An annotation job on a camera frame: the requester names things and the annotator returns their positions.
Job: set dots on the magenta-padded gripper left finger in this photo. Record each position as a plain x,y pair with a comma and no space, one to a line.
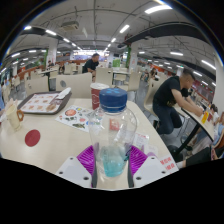
75,168

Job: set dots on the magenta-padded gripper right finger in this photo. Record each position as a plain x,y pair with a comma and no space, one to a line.
148,168

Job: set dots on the clear blue-capped plastic bottle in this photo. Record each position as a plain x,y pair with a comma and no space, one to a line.
112,133

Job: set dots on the white paper slip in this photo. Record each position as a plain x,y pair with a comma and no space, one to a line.
142,141

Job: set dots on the printed paper flyer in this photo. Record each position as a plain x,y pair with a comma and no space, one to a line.
71,117

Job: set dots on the flat round red coaster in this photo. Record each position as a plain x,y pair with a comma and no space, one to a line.
32,138

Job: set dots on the person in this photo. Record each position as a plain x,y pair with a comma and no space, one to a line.
50,64
168,96
89,65
203,156

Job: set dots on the white neighbouring dining table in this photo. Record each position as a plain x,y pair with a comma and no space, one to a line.
198,120

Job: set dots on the brown tray with paper liner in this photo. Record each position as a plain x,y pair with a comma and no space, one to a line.
38,102

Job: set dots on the crumpled white napkin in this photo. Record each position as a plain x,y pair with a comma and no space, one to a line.
64,93

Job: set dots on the red paper cup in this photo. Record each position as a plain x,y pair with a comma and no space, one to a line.
96,95

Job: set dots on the beige dining chair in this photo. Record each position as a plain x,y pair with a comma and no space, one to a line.
36,86
75,85

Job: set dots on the group of beige chairs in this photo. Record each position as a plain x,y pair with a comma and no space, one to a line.
104,76

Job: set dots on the ceiling air conditioner unit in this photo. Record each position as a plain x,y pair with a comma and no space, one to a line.
70,25

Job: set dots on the ceiling strip lights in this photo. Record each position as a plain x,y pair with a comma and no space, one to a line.
158,9

